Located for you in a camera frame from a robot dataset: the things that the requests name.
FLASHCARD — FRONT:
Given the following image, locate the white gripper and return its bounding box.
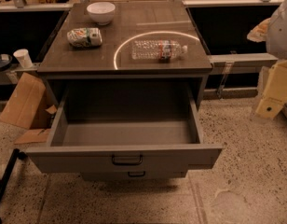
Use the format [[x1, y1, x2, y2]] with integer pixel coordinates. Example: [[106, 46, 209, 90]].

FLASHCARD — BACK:
[[247, 0, 287, 119]]

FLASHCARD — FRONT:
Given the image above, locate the clear plastic water bottle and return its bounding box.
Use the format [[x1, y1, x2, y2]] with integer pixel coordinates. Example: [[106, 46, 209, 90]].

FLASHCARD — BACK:
[[131, 40, 188, 60]]

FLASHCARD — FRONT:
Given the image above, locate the grey drawer cabinet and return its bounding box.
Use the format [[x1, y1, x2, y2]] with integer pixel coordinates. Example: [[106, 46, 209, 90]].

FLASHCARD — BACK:
[[38, 1, 212, 104]]

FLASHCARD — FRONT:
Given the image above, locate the lower grey drawer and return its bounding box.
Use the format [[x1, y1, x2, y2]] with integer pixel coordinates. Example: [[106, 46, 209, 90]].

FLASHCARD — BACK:
[[81, 171, 186, 181]]

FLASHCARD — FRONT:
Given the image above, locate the open grey top drawer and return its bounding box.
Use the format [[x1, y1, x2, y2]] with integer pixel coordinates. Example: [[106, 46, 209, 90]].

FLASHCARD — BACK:
[[27, 82, 222, 174]]

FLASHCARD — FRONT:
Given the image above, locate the white ceramic bowl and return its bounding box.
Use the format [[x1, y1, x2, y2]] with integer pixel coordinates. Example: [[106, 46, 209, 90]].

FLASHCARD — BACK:
[[87, 2, 116, 25]]

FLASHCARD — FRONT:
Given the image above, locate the brown cardboard box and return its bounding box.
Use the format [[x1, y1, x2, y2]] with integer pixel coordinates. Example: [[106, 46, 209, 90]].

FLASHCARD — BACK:
[[0, 73, 57, 145]]

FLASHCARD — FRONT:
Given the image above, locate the white paper cup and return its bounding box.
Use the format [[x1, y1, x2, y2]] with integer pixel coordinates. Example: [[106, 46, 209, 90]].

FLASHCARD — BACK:
[[13, 49, 33, 68]]

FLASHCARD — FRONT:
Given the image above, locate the black round dish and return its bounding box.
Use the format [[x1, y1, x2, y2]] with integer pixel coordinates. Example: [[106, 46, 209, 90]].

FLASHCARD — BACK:
[[0, 54, 12, 71]]

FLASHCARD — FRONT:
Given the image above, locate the black metal stand leg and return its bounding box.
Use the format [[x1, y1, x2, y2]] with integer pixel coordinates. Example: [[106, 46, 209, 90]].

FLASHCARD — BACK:
[[0, 147, 28, 224]]

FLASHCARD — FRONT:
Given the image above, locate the grey metal shelf rail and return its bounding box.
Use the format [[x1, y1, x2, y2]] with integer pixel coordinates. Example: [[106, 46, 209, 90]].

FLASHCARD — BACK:
[[209, 53, 277, 75]]

